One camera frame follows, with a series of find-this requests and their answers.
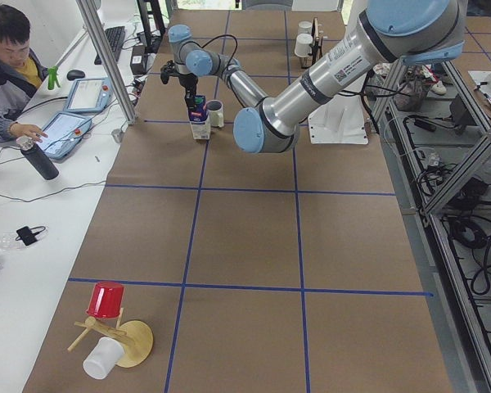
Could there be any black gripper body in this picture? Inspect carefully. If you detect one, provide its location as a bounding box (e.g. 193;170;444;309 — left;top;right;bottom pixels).
178;74;197;95

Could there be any blue white milk carton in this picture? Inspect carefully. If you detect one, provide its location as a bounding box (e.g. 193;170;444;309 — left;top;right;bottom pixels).
187;95;211;140

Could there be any white mug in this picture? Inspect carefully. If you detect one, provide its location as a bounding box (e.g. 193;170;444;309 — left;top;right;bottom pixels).
206;100;224;129

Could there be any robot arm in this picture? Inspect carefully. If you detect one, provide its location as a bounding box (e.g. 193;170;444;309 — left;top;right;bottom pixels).
168;0;467;153

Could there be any white cup right in rack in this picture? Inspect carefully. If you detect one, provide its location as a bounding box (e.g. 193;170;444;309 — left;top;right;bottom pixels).
294;33;314;58

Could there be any white cup in rack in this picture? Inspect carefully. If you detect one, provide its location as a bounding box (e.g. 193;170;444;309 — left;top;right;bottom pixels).
294;33;314;58
297;20;313;35

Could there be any white cup left in rack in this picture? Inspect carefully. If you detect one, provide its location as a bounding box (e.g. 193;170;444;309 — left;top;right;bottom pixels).
297;20;313;35

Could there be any red plastic cup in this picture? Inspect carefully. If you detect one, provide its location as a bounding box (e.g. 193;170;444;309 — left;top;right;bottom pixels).
86;281;124;318

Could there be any wooden cup tree stand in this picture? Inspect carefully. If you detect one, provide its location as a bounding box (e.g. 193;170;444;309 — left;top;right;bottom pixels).
67;307;154;368

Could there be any white plastic cup on stand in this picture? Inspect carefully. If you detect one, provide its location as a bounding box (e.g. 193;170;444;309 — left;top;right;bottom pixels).
83;337;124;380

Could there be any black power adapter box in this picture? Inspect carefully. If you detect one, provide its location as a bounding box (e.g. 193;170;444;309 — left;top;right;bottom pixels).
130;44;154;76

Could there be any black keyboard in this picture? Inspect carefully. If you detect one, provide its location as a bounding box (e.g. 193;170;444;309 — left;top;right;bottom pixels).
104;26;126;61

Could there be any far teach pendant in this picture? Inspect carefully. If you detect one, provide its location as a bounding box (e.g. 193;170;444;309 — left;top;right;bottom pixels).
64;77;112;114

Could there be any teach pendant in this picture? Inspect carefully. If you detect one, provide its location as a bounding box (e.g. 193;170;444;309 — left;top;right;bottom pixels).
36;111;92;161
64;77;112;114

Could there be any black computer mouse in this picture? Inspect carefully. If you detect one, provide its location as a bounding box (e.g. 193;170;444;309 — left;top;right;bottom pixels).
66;69;85;81

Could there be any near teach pendant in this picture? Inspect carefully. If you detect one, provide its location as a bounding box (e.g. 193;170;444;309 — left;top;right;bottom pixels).
36;111;92;161

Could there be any green toy figure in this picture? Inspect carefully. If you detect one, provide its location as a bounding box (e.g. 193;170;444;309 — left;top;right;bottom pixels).
47;65;61;91

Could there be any black water bottle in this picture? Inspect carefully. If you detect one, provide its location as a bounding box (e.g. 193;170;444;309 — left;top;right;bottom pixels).
16;136;59;180

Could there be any seated person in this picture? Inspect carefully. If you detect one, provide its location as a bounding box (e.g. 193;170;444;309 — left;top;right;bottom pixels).
0;4;47;144

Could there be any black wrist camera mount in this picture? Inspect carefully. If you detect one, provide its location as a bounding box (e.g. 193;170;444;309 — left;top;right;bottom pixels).
160;60;177;84

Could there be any aluminium frame post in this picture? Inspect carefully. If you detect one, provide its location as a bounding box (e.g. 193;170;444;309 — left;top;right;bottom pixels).
76;0;137;125

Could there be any black wire cup rack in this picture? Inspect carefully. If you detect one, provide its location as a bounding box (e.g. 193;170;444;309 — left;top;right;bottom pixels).
299;17;324;69

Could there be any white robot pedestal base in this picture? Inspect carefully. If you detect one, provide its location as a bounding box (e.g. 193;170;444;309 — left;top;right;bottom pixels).
308;96;368;145

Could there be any small black device with cable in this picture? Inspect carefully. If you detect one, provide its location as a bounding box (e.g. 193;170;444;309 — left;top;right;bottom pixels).
16;225;47;246

